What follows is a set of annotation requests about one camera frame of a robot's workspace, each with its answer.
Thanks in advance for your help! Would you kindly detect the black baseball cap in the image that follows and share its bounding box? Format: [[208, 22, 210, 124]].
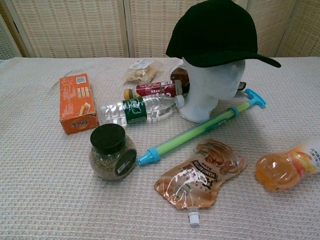
[[165, 0, 282, 69]]

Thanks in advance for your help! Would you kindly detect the white foam mannequin head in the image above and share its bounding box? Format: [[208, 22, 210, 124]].
[[177, 56, 247, 124]]

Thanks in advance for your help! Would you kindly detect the green blue water squirter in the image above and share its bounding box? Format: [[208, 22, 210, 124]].
[[136, 88, 267, 166]]

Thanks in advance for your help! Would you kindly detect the red label coffee bottle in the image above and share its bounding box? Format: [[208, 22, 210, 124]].
[[123, 80, 189, 100]]

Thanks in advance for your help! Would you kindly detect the clear green-label water bottle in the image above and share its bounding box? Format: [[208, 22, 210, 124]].
[[99, 94, 186, 128]]

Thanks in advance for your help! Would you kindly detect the clear bag of snacks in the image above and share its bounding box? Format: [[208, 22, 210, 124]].
[[123, 58, 165, 83]]

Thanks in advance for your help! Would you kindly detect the glass jar black lid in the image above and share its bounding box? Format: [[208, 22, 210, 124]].
[[88, 123, 138, 181]]

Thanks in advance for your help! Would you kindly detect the peanut butter spout pouch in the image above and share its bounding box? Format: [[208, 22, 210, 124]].
[[153, 138, 250, 221]]

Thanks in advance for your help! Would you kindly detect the orange snack box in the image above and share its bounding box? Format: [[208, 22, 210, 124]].
[[59, 72, 100, 136]]

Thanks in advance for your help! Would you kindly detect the woven folding screen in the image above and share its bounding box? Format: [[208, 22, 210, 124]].
[[0, 0, 320, 61]]

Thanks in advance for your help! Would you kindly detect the orange juice bottle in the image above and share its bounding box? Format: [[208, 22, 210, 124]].
[[254, 134, 320, 192]]

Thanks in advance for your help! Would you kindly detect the beige woven tablecloth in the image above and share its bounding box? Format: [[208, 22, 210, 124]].
[[0, 56, 320, 240]]

